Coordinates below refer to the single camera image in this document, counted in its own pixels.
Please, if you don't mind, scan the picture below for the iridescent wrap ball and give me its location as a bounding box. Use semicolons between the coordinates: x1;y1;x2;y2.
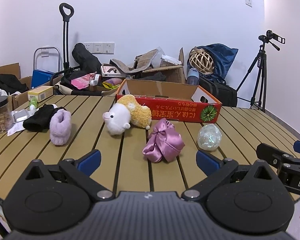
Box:
197;124;222;151

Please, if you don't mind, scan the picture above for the lilac fuzzy slipper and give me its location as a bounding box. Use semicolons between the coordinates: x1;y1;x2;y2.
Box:
50;108;72;146

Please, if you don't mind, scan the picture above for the pink satin cloth bundle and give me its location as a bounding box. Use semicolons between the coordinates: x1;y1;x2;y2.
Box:
142;118;185;163

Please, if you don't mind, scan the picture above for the white plush toy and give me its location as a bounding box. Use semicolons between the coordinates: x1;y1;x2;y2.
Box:
102;103;131;135

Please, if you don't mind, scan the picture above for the yellow plush toy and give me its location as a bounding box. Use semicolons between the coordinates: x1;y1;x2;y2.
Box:
117;94;152;130

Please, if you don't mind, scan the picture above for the folding slatted camping table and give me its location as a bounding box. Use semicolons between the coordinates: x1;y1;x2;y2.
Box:
0;95;300;198

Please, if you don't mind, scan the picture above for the black glove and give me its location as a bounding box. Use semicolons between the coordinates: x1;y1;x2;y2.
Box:
23;104;64;132

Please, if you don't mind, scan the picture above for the black luggage bag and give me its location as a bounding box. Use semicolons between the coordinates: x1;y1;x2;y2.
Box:
199;75;237;107

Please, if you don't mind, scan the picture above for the red fruit cardboard box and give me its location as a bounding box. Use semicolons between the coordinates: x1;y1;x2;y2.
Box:
116;79;222;123

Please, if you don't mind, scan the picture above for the yellow small carton box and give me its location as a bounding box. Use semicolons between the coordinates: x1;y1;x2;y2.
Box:
27;86;53;102

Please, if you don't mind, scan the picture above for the blue water bottle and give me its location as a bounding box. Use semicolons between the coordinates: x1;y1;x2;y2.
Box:
186;68;199;86

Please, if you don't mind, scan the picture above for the open brown cardboard box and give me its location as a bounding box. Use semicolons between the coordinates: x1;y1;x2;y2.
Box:
110;47;187;84

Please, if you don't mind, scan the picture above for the clear jar with black lid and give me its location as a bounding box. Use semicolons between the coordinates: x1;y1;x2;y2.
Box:
0;96;13;133

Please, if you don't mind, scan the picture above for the black rolled bag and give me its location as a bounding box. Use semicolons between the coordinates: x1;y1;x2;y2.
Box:
72;43;102;75

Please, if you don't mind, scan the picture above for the silver folding step stool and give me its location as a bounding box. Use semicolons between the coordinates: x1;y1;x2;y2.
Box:
33;46;62;73

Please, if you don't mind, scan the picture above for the blue fabric bag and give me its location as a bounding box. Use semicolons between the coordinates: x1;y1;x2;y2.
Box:
187;43;238;85

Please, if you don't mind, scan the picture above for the woven rattan ball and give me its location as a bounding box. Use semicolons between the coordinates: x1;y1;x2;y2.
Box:
189;47;215;75

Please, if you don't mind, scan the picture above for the cardboard box with black clothes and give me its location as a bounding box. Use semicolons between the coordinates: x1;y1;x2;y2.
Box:
0;63;32;109

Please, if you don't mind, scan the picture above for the black camera tripod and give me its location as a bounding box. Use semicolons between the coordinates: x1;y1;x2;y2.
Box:
236;42;267;113

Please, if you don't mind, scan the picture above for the white wall socket strip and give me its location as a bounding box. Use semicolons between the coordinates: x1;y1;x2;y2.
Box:
83;42;115;55

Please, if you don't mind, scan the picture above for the black video camera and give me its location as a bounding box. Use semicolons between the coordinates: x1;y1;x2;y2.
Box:
258;30;286;51

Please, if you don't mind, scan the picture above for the black trolley handle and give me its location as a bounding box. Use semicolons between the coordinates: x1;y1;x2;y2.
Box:
59;3;75;75

